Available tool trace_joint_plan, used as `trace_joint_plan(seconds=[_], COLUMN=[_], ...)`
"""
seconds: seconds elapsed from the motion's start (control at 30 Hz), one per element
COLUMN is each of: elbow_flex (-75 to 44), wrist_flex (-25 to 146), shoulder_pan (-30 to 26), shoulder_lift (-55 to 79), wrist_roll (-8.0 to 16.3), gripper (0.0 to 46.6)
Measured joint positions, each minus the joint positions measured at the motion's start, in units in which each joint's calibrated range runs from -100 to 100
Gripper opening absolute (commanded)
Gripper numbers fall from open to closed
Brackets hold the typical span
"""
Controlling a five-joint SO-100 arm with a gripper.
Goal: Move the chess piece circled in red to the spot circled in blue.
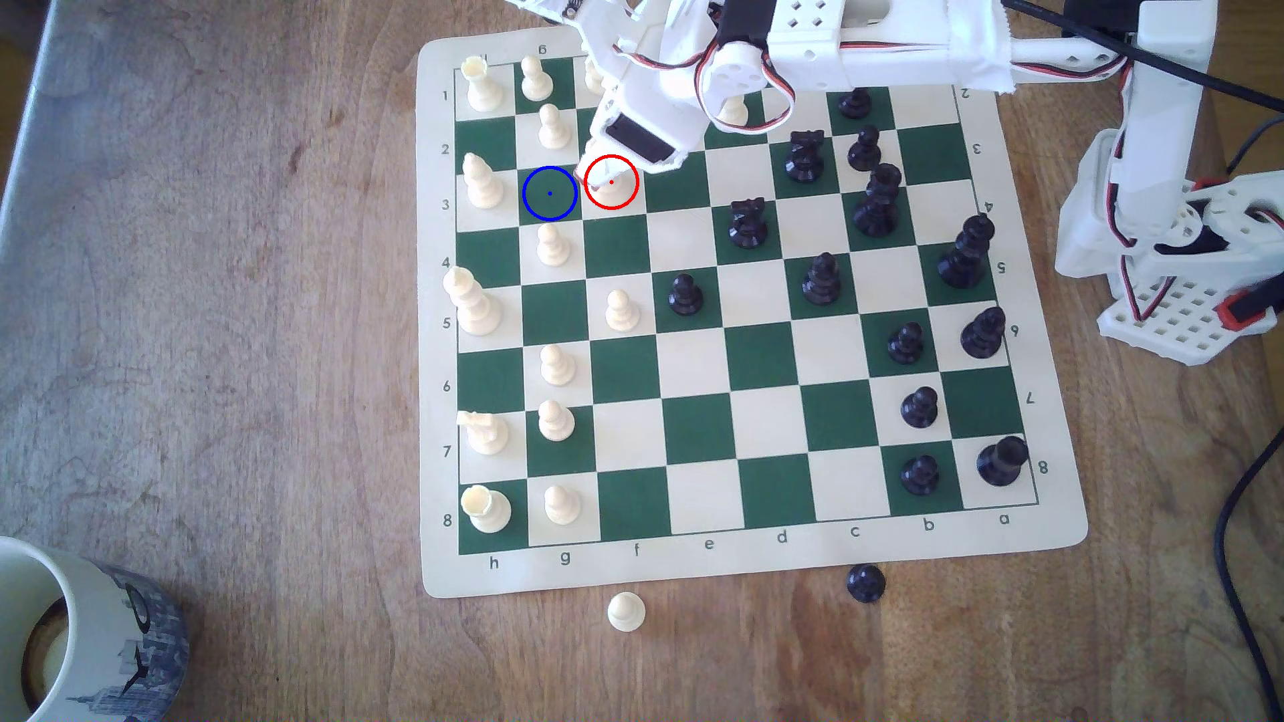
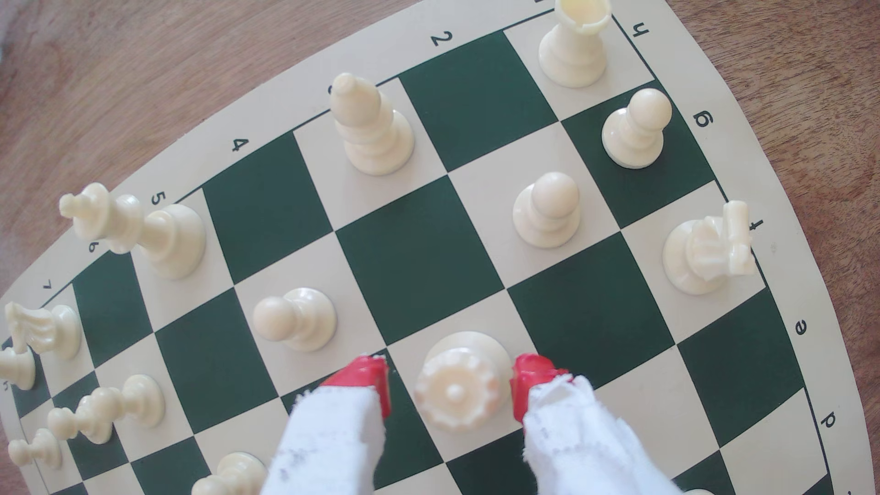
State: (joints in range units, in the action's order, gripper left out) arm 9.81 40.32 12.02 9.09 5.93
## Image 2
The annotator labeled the white chess pawn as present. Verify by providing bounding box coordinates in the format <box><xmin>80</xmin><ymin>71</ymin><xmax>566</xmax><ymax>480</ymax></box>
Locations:
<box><xmin>96</xmin><ymin>374</ymin><xmax>166</xmax><ymax>429</ymax></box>
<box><xmin>8</xmin><ymin>428</ymin><xmax>63</xmax><ymax>471</ymax></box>
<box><xmin>47</xmin><ymin>406</ymin><xmax>114</xmax><ymax>445</ymax></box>
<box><xmin>601</xmin><ymin>88</ymin><xmax>673</xmax><ymax>170</ymax></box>
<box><xmin>191</xmin><ymin>451</ymin><xmax>268</xmax><ymax>495</ymax></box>
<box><xmin>512</xmin><ymin>172</ymin><xmax>582</xmax><ymax>249</ymax></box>
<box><xmin>252</xmin><ymin>287</ymin><xmax>338</xmax><ymax>353</ymax></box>

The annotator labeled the white chess queen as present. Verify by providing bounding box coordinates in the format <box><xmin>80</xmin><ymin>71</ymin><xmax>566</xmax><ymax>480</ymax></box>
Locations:
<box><xmin>414</xmin><ymin>331</ymin><xmax>515</xmax><ymax>433</ymax></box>

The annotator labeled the white chess rook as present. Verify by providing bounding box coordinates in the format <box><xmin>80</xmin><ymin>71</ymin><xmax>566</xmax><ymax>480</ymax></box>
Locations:
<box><xmin>538</xmin><ymin>0</ymin><xmax>613</xmax><ymax>89</ymax></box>
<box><xmin>0</xmin><ymin>346</ymin><xmax>37</xmax><ymax>391</ymax></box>

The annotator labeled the white chess king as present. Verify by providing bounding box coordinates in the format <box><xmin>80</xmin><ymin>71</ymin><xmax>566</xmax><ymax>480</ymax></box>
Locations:
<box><xmin>58</xmin><ymin>182</ymin><xmax>207</xmax><ymax>281</ymax></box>

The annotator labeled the green and cream chess mat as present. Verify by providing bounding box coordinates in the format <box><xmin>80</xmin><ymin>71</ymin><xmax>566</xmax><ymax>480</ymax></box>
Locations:
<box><xmin>0</xmin><ymin>0</ymin><xmax>877</xmax><ymax>495</ymax></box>

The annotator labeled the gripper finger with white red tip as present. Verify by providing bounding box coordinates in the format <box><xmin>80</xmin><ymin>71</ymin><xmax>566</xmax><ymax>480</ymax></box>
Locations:
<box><xmin>511</xmin><ymin>354</ymin><xmax>682</xmax><ymax>495</ymax></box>
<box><xmin>260</xmin><ymin>355</ymin><xmax>393</xmax><ymax>495</ymax></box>

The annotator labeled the white chess knight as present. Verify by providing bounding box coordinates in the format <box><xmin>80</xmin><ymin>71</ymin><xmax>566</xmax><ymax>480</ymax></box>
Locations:
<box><xmin>663</xmin><ymin>201</ymin><xmax>757</xmax><ymax>297</ymax></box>
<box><xmin>5</xmin><ymin>301</ymin><xmax>82</xmax><ymax>361</ymax></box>

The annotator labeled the white chess bishop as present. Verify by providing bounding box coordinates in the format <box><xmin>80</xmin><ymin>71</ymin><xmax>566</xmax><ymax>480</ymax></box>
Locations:
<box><xmin>329</xmin><ymin>73</ymin><xmax>415</xmax><ymax>176</ymax></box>

